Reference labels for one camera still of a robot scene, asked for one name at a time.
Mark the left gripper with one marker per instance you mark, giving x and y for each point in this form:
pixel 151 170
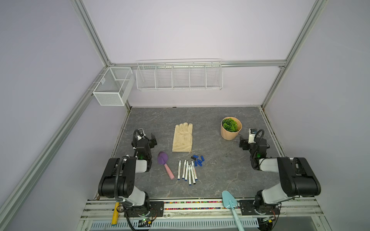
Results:
pixel 147 141

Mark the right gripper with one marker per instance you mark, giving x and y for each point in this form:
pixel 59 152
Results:
pixel 246 144

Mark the white marker pen two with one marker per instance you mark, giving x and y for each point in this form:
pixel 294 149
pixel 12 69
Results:
pixel 184 169

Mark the white marker pen one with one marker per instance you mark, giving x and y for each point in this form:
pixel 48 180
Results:
pixel 179 171

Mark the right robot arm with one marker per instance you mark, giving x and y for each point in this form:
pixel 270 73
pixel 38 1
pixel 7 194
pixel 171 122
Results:
pixel 296 177

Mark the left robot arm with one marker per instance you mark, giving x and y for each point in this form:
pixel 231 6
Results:
pixel 118 179

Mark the white marker pen four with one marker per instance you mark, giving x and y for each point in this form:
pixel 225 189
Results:
pixel 189 175

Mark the white marker pen six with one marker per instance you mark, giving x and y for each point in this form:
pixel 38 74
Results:
pixel 194 170

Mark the white marker pen five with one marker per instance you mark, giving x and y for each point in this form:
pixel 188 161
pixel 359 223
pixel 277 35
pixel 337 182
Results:
pixel 192 174

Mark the tan pot with green plant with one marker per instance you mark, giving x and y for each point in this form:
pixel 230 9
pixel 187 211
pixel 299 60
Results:
pixel 230 128

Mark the beige fabric glove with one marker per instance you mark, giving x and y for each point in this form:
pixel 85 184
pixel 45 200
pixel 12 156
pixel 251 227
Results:
pixel 183 139

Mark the light blue shovel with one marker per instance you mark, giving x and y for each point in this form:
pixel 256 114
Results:
pixel 230 202

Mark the white mesh box basket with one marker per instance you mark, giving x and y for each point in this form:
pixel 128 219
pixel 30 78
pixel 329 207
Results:
pixel 114 87

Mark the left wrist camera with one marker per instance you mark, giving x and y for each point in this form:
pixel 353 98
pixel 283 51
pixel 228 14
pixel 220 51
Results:
pixel 140 134

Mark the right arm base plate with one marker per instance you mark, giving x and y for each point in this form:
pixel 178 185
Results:
pixel 249 207

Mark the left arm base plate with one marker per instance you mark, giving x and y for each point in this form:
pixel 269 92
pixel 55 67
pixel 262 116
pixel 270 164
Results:
pixel 151 209

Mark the yellow handled tool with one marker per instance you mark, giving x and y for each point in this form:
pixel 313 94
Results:
pixel 115 214

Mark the white wire shelf basket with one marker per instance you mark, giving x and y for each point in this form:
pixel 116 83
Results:
pixel 180 74

